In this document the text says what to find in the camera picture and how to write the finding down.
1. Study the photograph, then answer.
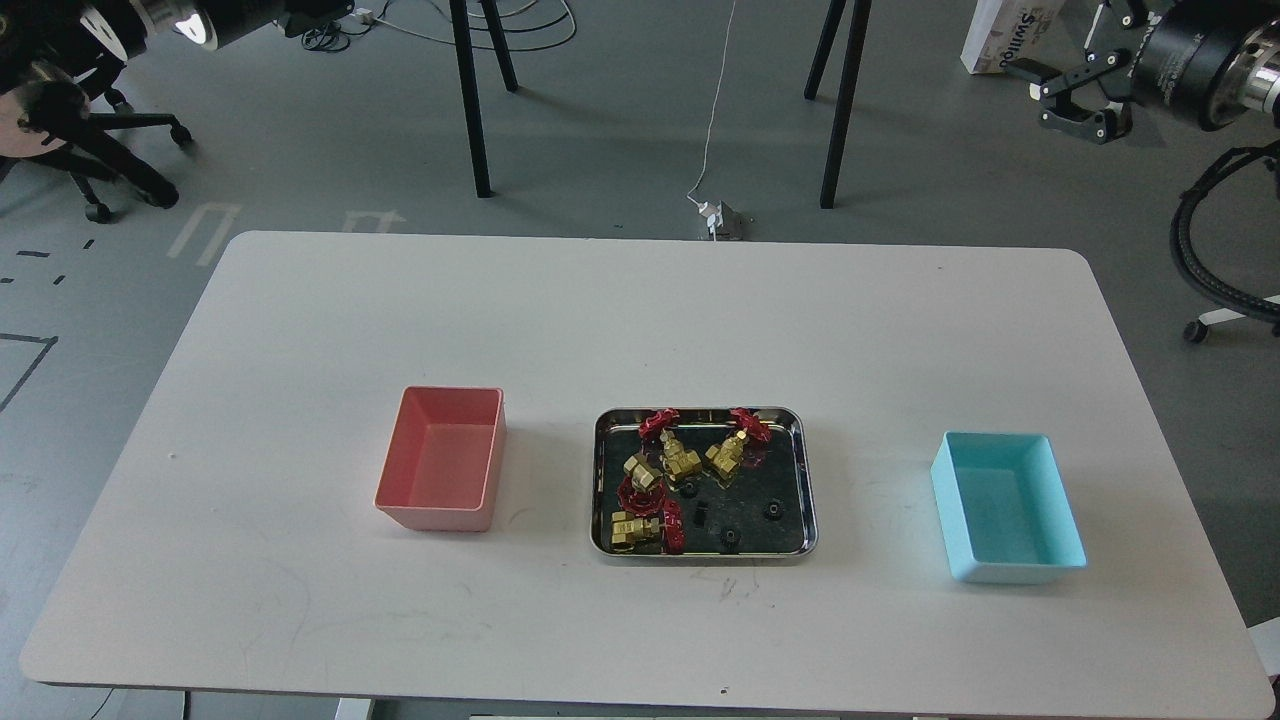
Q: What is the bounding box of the white chair base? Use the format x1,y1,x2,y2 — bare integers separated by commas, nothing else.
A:
1181,307,1248,345

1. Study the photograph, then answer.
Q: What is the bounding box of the brass valve red handle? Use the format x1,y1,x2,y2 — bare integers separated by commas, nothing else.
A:
617,454,666,518

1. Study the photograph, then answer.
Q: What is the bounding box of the floor power socket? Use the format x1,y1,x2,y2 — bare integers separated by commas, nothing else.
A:
695,201,748,242

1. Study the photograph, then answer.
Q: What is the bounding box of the white cable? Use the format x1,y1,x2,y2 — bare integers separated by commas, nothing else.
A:
686,0,739,211

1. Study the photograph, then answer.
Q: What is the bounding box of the pink plastic box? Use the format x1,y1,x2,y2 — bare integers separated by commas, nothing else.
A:
374,386,506,532

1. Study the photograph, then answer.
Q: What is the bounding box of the metal tray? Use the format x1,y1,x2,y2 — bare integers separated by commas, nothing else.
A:
590,406,818,562

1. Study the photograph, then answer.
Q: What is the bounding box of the light blue plastic box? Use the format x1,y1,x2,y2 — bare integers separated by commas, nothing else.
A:
931,430,1088,585

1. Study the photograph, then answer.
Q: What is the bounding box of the black office chair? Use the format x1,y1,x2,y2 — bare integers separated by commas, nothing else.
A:
3,81,193,224

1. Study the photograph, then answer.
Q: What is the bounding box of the black table leg right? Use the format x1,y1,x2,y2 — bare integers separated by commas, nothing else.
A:
803,1,873,209

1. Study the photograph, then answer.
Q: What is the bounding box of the cable bundle on floor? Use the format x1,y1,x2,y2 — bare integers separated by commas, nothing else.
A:
300,0,579,53

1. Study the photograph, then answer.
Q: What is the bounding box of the black table leg left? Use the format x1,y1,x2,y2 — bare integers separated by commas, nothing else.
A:
448,1,518,199

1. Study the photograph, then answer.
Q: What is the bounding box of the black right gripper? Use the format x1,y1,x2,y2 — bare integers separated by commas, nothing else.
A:
1005,1,1151,145

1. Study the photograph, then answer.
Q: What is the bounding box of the black corrugated hose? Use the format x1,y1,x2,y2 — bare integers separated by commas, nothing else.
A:
1170,142,1280,322

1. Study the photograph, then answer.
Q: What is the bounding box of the brass valve front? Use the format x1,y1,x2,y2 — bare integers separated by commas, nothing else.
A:
607,498,686,555

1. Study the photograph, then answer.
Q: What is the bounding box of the white cardboard box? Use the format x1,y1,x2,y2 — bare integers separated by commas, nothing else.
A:
960,1,1065,76

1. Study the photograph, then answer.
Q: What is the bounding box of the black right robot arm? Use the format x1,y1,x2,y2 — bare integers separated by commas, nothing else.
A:
1004,1,1277,143

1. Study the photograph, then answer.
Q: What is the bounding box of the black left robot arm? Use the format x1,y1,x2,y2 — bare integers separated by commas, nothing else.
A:
3,1,355,159

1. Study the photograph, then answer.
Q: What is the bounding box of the black table leg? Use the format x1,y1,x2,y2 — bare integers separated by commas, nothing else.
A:
803,1,873,209
448,1,518,199

